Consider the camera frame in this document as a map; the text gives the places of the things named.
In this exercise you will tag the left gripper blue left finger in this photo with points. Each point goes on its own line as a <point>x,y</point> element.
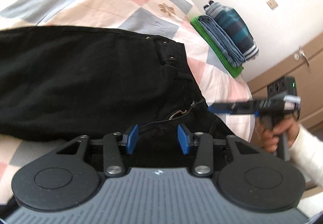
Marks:
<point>130,138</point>

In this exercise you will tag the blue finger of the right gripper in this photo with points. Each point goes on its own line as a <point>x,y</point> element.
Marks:
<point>236,108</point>

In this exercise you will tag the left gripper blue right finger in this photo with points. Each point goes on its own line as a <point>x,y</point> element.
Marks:
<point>185,138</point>

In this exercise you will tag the black pants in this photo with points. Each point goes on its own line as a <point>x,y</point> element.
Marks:
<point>60,82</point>

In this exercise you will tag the white sleeve right forearm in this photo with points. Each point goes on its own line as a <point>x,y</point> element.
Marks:
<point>306,151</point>

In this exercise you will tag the person's right hand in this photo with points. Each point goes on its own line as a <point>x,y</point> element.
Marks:
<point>270,137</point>

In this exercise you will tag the green folded garment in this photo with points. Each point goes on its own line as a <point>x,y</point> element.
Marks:
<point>234,72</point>

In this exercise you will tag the wooden door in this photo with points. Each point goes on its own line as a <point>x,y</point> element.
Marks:
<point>302,70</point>

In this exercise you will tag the striped blue folded garment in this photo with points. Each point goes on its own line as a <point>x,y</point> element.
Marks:
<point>234,26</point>

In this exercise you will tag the checkered pink grey quilt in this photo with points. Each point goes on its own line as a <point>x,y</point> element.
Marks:
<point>167,18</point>

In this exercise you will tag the silver door handle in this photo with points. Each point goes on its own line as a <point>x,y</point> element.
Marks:
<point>301,55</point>

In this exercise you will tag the wall switch plate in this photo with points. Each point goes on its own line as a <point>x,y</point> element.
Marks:
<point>272,4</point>

